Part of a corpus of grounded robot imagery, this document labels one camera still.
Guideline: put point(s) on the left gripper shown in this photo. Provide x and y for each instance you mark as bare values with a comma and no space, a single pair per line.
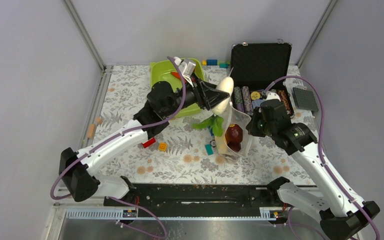
207,95

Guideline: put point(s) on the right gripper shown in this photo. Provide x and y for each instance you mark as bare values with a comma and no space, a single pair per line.
251,127

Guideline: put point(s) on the white toy radish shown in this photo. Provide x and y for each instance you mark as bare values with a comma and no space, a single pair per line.
215,120

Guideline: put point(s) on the dark purple mangosteen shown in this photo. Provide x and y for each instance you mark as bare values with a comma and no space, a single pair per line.
234,133
234,146

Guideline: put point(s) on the clear zip top bag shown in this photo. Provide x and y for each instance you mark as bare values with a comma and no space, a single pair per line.
233,116

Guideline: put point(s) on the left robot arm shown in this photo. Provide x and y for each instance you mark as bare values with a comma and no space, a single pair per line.
79,170

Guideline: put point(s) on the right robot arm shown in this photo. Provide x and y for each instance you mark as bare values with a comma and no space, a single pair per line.
340,211

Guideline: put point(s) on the grey building baseplate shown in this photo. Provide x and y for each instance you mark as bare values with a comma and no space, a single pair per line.
305,99

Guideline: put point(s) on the red toy chili pepper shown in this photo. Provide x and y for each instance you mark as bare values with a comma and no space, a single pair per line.
177,76

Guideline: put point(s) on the loose poker chip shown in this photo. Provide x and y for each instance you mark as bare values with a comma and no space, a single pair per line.
213,143

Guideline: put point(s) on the black poker chip case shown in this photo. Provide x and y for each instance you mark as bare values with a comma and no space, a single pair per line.
255,66

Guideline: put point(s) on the teal toy brick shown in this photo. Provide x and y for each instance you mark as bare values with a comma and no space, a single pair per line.
209,149

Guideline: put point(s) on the green plastic tray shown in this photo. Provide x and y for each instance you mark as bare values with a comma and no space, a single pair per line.
162,71

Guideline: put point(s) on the floral tablecloth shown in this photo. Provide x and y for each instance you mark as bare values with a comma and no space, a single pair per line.
185,160

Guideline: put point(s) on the orange toy brick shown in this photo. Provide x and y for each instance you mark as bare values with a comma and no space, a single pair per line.
162,147

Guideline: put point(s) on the red window toy block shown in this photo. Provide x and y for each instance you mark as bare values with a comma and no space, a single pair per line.
148,143

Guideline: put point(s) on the wooden block upper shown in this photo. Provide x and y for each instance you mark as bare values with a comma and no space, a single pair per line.
98,120

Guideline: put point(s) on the wooden block long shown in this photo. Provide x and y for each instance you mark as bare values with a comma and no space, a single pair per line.
91,131

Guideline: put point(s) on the teal brick at wall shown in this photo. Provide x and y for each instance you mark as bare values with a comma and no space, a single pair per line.
224,65

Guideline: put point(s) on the blue brick at wall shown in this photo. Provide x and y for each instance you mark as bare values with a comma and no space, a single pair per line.
211,62

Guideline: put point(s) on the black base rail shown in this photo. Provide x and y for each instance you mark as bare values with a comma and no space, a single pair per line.
202,200

